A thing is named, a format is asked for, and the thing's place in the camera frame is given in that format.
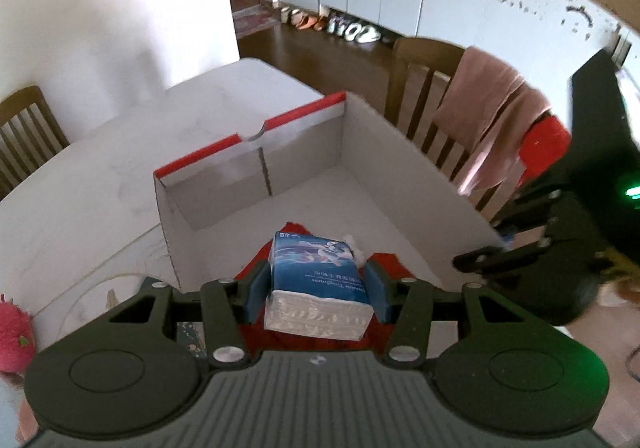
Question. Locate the row of shoes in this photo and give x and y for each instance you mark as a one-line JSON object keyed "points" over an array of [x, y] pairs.
{"points": [[350, 28]]}

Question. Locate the red cardboard box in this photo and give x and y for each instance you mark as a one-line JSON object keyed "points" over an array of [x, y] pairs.
{"points": [[400, 178]]}

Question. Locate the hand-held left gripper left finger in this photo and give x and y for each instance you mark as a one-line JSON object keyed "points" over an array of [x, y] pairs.
{"points": [[257, 290]]}

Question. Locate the red seat cushion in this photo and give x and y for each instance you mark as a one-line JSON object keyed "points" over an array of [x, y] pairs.
{"points": [[545, 143]]}

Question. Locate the wooden chair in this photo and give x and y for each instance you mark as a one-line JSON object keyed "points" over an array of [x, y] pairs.
{"points": [[27, 100], [425, 53]]}

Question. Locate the red cloth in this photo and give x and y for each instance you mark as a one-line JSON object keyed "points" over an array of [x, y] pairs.
{"points": [[310, 346]]}

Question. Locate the pink scarf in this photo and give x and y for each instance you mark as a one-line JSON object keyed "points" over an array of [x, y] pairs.
{"points": [[490, 103]]}

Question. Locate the pink plush toy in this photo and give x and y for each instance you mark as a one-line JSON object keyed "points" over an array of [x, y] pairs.
{"points": [[15, 333]]}

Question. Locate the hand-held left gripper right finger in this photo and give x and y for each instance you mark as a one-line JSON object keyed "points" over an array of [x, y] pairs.
{"points": [[379, 290]]}

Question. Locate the patterned rug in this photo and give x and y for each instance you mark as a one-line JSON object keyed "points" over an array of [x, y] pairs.
{"points": [[255, 23]]}

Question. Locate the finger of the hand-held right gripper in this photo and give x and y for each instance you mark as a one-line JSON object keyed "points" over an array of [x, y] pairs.
{"points": [[500, 259], [532, 210]]}

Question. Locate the blue tissue pack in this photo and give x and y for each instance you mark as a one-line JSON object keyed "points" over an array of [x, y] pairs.
{"points": [[315, 268]]}

